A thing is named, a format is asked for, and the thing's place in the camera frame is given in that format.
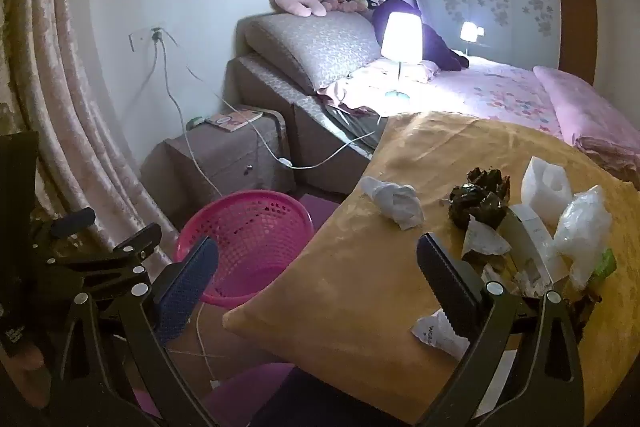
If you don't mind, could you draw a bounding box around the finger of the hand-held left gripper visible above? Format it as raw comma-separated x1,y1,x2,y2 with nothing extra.
45,224,162,290
30,207,97,253

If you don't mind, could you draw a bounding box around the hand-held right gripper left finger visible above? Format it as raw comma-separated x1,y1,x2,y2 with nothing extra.
50,236,221,427

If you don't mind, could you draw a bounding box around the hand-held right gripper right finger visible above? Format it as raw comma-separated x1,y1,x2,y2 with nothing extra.
416,232,586,427

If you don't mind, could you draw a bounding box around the black plastic bag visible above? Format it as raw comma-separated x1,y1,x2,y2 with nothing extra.
448,167,511,231

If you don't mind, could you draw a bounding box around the pink plastic basket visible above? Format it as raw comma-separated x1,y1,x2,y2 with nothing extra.
175,190,315,308

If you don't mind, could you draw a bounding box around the white foam block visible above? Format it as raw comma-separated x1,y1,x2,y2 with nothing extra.
520,155,574,213

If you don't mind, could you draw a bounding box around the green snack packet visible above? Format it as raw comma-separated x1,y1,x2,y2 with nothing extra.
590,248,619,281

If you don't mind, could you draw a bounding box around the person's left hand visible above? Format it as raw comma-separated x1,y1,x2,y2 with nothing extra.
12,349,47,408

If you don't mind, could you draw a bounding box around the white paper receipt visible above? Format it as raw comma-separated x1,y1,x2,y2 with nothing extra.
410,309,471,361

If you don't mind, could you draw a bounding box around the crumpled grey paper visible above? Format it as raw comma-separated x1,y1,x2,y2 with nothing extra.
460,214,511,258

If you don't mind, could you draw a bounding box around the yellow tablecloth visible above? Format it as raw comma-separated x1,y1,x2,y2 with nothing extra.
222,111,640,427

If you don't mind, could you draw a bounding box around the white carton box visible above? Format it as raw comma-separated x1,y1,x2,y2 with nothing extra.
500,203,571,289

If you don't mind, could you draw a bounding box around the crumpled white tissue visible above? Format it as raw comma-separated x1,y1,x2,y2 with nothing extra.
359,176,425,231

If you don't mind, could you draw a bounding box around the grey upholstered nightstand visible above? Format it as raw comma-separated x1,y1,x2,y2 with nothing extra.
140,107,297,208

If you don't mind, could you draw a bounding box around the dark brown crumpled wrapper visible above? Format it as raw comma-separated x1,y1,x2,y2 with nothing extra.
562,288,601,333

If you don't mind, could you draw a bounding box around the pale patterned curtain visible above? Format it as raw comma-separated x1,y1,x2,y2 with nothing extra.
7,0,181,258

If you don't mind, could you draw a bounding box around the clear plastic bag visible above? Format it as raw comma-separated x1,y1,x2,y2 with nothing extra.
552,185,614,291

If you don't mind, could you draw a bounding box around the purple floor mat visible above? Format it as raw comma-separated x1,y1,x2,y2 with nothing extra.
295,194,341,230

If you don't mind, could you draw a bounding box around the printed book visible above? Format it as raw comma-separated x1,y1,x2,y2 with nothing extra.
205,107,264,133

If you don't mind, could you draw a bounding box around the dark grey pad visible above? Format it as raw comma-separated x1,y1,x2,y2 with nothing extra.
324,102,389,148

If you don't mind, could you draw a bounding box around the pink floral bedsheet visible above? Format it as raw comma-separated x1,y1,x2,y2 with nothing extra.
350,56,566,142

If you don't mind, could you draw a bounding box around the folded pink quilt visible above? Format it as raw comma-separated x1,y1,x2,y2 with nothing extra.
532,65,640,184

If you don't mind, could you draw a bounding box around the pink ruffled pillow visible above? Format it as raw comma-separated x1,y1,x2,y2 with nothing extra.
316,59,440,110

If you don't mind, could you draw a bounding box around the dark purple pillow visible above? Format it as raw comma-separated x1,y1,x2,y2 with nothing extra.
372,0,471,70

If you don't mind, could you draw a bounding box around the lit table lamp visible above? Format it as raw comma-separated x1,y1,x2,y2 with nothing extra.
380,12,424,100

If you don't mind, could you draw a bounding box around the small lit lamp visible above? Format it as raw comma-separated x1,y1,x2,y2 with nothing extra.
460,21,484,44

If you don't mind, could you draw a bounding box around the grey patterned headboard cushion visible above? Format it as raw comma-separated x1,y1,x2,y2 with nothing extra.
243,13,387,96

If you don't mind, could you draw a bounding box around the floral sliding door wardrobe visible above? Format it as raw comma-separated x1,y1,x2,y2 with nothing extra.
415,0,560,70

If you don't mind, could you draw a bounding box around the brown wooden door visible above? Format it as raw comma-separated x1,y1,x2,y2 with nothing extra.
557,0,599,86

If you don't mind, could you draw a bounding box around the pink plush pillow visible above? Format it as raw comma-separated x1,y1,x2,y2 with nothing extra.
273,0,329,18

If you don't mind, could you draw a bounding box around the white power cable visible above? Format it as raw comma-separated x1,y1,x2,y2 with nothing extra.
151,36,224,390

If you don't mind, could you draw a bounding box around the white lamp cable with switch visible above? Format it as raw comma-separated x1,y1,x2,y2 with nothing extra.
160,29,387,170

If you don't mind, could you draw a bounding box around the white wall socket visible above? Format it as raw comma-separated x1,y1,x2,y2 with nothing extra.
129,26,164,52

